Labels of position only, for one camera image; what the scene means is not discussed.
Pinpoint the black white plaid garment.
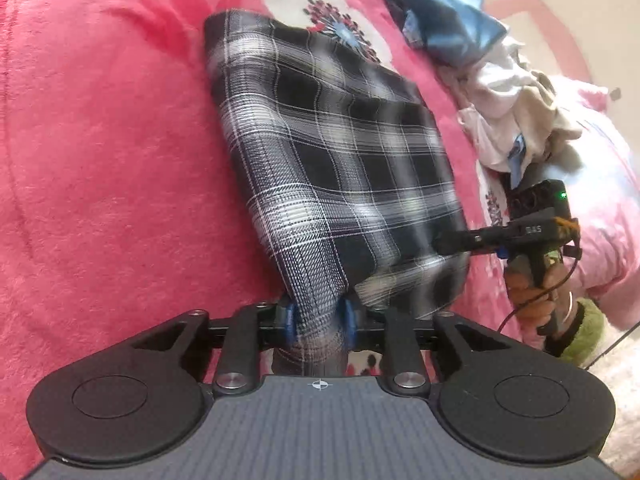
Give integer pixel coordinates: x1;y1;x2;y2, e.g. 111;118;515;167
204;10;469;375

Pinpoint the green sleeve forearm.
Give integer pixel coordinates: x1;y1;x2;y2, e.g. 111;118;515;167
544;298;612;367

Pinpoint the white cream clothes pile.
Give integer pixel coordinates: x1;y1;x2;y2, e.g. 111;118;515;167
439;36;582;180

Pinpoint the right hand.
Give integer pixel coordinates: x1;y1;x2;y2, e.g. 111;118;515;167
504;261;577;346

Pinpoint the pink pillow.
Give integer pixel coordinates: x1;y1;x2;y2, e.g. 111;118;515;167
523;75;639;330

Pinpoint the red floral bed blanket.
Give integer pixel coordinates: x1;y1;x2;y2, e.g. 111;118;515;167
1;0;488;479

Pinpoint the blue denim garment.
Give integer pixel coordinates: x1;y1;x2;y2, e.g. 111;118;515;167
384;0;508;68

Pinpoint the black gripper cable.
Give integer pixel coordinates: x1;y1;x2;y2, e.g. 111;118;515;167
497;244;640;373

